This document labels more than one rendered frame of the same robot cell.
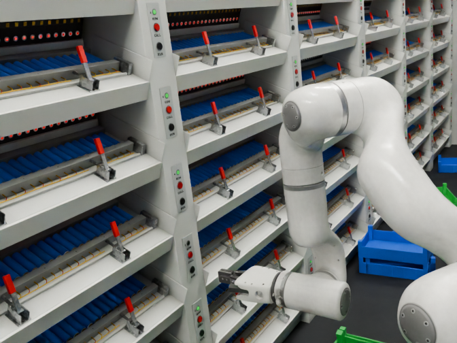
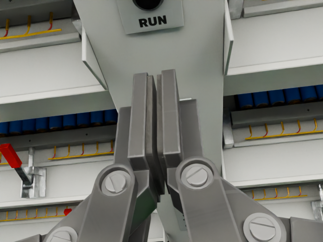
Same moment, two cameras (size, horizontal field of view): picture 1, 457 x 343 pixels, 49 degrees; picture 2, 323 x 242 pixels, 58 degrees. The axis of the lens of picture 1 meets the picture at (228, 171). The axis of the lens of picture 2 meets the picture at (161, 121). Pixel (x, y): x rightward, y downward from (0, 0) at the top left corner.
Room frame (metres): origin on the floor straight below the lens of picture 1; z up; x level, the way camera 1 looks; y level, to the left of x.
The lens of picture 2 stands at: (1.12, -0.03, 0.64)
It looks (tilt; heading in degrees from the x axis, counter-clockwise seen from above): 49 degrees down; 64
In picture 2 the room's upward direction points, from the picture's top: 13 degrees counter-clockwise
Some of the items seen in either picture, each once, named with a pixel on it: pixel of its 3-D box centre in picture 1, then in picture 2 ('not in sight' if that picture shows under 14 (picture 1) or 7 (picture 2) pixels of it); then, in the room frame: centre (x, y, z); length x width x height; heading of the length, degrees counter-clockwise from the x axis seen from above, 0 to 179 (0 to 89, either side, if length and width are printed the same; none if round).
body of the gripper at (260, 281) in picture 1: (262, 284); not in sight; (1.09, -0.05, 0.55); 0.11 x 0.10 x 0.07; 54
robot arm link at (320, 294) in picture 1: (318, 295); not in sight; (1.01, -0.17, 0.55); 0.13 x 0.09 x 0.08; 54
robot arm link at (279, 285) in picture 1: (285, 289); not in sight; (1.05, -0.10, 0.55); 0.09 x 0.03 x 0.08; 144
